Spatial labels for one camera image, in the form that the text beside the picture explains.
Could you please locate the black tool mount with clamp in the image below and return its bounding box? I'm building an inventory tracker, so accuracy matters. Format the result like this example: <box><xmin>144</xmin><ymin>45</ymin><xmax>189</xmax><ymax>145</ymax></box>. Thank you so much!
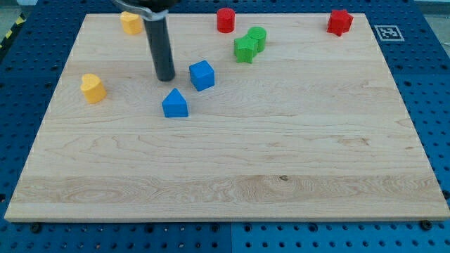
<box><xmin>111</xmin><ymin>0</ymin><xmax>180</xmax><ymax>20</ymax></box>

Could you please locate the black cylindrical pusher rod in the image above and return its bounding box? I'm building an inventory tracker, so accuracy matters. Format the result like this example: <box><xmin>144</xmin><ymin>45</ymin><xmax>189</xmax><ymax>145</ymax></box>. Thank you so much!
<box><xmin>144</xmin><ymin>18</ymin><xmax>175</xmax><ymax>82</ymax></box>

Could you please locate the blue cube block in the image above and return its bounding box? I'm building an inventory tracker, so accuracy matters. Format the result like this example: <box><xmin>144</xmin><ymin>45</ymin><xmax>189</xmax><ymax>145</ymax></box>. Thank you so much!
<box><xmin>189</xmin><ymin>60</ymin><xmax>215</xmax><ymax>91</ymax></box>

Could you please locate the yellow heart block top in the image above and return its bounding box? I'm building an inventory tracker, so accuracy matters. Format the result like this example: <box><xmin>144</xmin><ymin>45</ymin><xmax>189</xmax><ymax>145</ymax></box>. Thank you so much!
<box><xmin>120</xmin><ymin>11</ymin><xmax>143</xmax><ymax>35</ymax></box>

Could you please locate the yellow heart block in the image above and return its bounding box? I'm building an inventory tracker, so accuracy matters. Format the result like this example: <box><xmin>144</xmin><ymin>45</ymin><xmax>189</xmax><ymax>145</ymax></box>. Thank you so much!
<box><xmin>120</xmin><ymin>11</ymin><xmax>143</xmax><ymax>35</ymax></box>
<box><xmin>80</xmin><ymin>73</ymin><xmax>107</xmax><ymax>104</ymax></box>

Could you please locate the red cylinder block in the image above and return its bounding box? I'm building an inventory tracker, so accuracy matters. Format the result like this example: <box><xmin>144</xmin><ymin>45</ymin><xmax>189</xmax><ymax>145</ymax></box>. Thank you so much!
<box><xmin>217</xmin><ymin>8</ymin><xmax>236</xmax><ymax>33</ymax></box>

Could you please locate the blue triangular prism block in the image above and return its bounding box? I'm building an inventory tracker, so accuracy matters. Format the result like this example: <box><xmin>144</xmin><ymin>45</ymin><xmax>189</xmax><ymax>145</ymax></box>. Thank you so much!
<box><xmin>162</xmin><ymin>88</ymin><xmax>188</xmax><ymax>117</ymax></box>

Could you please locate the yellow heart block left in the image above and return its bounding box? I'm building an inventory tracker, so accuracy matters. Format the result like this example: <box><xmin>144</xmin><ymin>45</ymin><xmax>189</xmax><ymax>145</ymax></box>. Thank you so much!
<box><xmin>80</xmin><ymin>73</ymin><xmax>107</xmax><ymax>104</ymax></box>

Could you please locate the green star block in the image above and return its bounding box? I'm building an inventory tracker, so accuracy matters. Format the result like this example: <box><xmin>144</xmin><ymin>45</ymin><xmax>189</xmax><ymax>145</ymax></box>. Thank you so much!
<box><xmin>234</xmin><ymin>35</ymin><xmax>258</xmax><ymax>63</ymax></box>

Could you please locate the green cylinder block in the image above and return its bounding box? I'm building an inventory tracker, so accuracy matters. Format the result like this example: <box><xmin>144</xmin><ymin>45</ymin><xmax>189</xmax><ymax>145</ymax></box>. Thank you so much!
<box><xmin>247</xmin><ymin>26</ymin><xmax>267</xmax><ymax>53</ymax></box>

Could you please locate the red star block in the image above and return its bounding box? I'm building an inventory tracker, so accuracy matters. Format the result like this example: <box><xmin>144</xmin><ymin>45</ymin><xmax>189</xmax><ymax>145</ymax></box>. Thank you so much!
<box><xmin>326</xmin><ymin>9</ymin><xmax>354</xmax><ymax>37</ymax></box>

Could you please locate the light wooden board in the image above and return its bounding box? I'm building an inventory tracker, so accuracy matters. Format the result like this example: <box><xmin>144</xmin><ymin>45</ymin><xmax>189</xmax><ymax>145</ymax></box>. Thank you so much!
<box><xmin>5</xmin><ymin>13</ymin><xmax>449</xmax><ymax>223</ymax></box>

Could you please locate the white fiducial marker tag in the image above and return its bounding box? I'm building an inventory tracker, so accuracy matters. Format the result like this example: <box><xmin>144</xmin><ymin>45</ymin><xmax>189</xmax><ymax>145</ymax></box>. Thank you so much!
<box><xmin>374</xmin><ymin>25</ymin><xmax>404</xmax><ymax>41</ymax></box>

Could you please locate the black bolt bottom left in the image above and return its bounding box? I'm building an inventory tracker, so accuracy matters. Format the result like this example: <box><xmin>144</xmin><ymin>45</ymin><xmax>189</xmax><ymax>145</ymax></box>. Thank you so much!
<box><xmin>30</xmin><ymin>223</ymin><xmax>42</xmax><ymax>234</ymax></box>

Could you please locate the black bolt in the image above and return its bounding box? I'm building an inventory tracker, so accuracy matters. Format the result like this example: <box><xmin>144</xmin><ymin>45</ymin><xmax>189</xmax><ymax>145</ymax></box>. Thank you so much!
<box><xmin>420</xmin><ymin>220</ymin><xmax>433</xmax><ymax>231</ymax></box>
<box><xmin>30</xmin><ymin>223</ymin><xmax>42</xmax><ymax>234</ymax></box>

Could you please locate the black bolt bottom right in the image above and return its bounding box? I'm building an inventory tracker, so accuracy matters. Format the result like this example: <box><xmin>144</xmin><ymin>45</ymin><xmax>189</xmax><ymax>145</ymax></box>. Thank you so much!
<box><xmin>420</xmin><ymin>220</ymin><xmax>433</xmax><ymax>231</ymax></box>

